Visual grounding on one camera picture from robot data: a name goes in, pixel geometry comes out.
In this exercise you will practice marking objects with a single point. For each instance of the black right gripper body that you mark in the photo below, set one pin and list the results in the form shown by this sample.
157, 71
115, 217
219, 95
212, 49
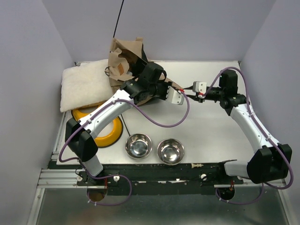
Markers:
214, 94

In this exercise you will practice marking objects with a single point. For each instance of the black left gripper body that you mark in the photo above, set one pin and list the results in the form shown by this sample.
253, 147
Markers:
161, 89

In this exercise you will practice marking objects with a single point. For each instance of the black tent pole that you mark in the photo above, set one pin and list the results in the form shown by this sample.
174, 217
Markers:
114, 33

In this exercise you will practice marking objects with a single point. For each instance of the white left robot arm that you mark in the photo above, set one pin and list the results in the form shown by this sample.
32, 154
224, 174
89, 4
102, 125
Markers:
80, 134

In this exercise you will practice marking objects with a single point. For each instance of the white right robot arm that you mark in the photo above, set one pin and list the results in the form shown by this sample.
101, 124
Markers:
271, 158

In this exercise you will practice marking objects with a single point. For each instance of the right steel pet bowl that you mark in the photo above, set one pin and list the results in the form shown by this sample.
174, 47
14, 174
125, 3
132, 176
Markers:
170, 151

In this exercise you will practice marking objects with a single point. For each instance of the steel pet bowl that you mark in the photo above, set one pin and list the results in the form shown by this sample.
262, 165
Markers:
170, 151
138, 146

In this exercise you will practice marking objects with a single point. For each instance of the left steel pet bowl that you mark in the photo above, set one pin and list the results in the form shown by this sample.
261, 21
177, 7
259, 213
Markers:
138, 146

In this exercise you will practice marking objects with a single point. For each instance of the white fluffy pet cushion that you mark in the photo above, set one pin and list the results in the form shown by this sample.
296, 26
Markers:
84, 85

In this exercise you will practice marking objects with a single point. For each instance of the white chess piece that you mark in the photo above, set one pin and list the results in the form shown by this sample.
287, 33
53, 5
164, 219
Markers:
196, 165

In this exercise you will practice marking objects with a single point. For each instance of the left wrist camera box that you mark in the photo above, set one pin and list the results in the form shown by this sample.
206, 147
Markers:
173, 96

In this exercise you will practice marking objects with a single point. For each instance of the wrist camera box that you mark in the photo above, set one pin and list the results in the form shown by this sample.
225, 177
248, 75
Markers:
199, 88
173, 96

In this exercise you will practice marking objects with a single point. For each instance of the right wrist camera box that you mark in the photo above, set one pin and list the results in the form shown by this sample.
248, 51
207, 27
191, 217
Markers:
199, 88

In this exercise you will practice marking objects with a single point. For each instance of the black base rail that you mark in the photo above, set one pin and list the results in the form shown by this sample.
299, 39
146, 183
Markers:
169, 189

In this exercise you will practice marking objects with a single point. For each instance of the aluminium extrusion rail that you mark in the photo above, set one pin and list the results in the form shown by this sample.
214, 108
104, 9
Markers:
61, 179

